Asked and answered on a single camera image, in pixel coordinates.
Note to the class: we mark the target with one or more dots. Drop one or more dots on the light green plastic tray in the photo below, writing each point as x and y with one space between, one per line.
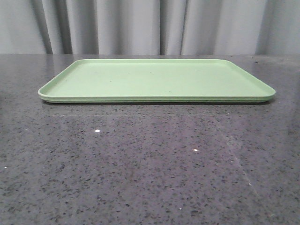
155 80

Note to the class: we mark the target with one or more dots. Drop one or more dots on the grey pleated curtain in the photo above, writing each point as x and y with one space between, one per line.
150 27

